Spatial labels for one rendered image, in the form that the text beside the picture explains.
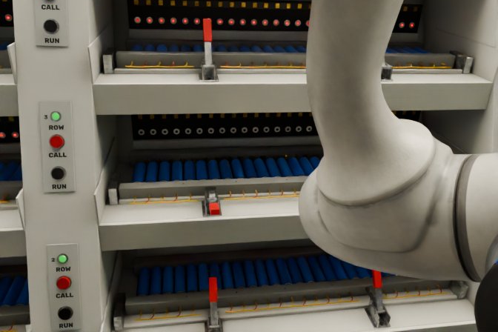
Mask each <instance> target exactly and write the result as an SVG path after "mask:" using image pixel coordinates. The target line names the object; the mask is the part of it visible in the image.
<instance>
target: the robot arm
mask: <svg viewBox="0 0 498 332"><path fill-rule="evenodd" d="M402 3H403V0H312V2H311V14H310V21H309V28H308V41H307V52H306V82H307V89H308V98H309V102H310V106H311V112H312V115H313V120H314V123H315V125H316V129H317V132H318V134H319V138H320V141H321V143H322V147H323V150H324V156H323V158H322V160H321V162H320V163H319V166H318V167H317V168H316V169H315V170H314V171H313V172H312V173H311V174H310V175H309V177H308V178H307V179H306V181H305V183H304V184H303V186H302V189H301V191H300V194H299V218H300V221H301V223H302V226H303V228H304V231H305V232H306V234H307V235H308V237H309V238H310V239H311V240H312V241H313V242H314V243H315V244H316V245H317V246H318V247H320V248H321V249H323V250H324V251H325V252H327V253H329V254H330V255H332V256H334V257H336V258H337V259H341V260H342V261H344V262H347V263H350V264H352V265H356V266H359V267H362V268H367V269H371V270H376V271H380V272H383V273H390V274H395V275H400V276H408V277H413V278H418V279H431V280H438V281H444V280H460V281H468V282H480V285H479V287H478V290H477V294H476V297H475V303H474V315H475V321H476V325H477V330H478V332H498V153H485V154H453V153H452V150H451V148H450V147H449V146H447V145H445V144H443V143H441V142H440V141H439V140H437V139H435V138H434V137H433V136H432V135H431V133H430V131H429V130H428V129H427V127H425V126H424V125H423V124H420V123H419V122H415V121H412V120H408V119H398V118H397V117H395V115H394V114H393V113H392V112H391V110H390V109H389V107H388V105H387V103H386V101H385V99H384V96H383V93H382V86H381V70H382V63H383V59H384V56H385V51H386V49H387V46H388V42H389V40H390V37H391V34H392V31H393V28H394V25H395V23H396V19H397V16H398V15H399V11H400V8H401V6H402Z"/></svg>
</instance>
